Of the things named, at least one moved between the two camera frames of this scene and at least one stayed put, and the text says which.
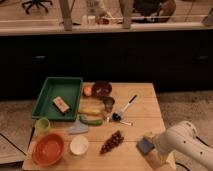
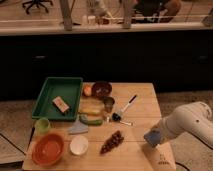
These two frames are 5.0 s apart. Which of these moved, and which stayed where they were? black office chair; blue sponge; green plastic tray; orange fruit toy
Moved: blue sponge
Stayed: green plastic tray; black office chair; orange fruit toy
